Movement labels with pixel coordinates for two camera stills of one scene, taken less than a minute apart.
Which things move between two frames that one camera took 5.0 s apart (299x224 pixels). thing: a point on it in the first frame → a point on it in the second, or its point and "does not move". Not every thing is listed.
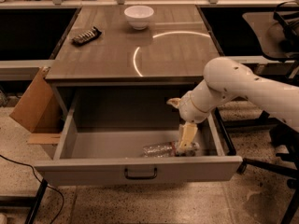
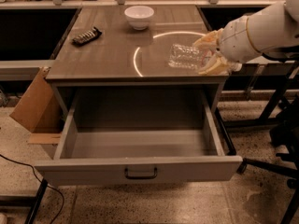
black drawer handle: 140,177 does not move
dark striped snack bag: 86,36 does not move
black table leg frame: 33,202 does not move
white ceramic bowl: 138,16 does not move
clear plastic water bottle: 168,149 → 184,56
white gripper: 189,108 → 234,41
